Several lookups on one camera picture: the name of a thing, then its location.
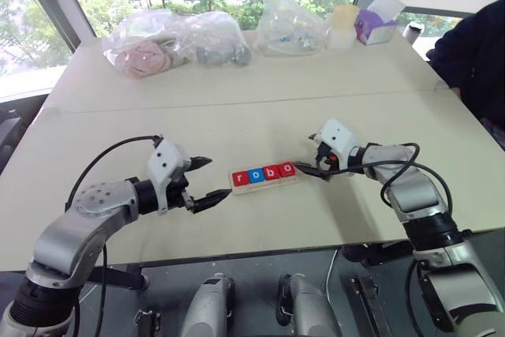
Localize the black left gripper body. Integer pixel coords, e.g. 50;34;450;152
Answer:
167;155;199;215

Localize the silver rounded housing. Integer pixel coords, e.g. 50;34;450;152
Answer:
184;273;237;337
277;272;341;337

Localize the pink plush item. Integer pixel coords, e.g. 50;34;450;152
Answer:
116;39;174;77

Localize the light wooden letter tray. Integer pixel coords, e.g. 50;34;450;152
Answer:
228;163;304;197

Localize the wide clear plastic bag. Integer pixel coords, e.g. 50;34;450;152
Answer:
101;8;253;81

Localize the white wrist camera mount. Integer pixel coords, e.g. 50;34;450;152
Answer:
315;118;359;170
146;137;191;216

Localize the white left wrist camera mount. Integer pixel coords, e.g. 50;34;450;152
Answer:
146;137;191;216

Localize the person in dark clothing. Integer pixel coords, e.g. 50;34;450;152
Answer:
428;0;505;144

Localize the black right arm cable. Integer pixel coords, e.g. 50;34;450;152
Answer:
299;142;453;215

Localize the grey cylindrical object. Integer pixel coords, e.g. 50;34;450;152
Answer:
196;45;253;66

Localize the black chair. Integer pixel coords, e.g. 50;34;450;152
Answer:
0;107;25;175

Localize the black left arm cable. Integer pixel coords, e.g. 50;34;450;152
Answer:
64;134;165;337

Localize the translucent container with yellow top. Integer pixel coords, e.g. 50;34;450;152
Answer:
326;4;361;51

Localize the silver metal tumbler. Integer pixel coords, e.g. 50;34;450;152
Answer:
402;21;425;44

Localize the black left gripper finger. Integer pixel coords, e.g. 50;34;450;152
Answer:
193;189;231;215
190;155;214;174

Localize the grey window frame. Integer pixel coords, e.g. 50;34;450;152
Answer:
13;0;505;56

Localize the purple tissue box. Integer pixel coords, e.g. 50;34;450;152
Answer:
354;0;407;46

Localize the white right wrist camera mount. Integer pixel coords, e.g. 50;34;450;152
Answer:
315;118;359;170

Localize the tall clear plastic bag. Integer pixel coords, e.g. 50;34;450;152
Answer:
254;0;331;58

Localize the black table leg bracket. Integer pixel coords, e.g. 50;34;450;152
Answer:
341;240;414;268
84;264;150;291

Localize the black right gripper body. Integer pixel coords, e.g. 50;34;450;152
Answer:
315;142;342;174

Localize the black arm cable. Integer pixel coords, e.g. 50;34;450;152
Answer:
299;142;453;215
64;134;165;337

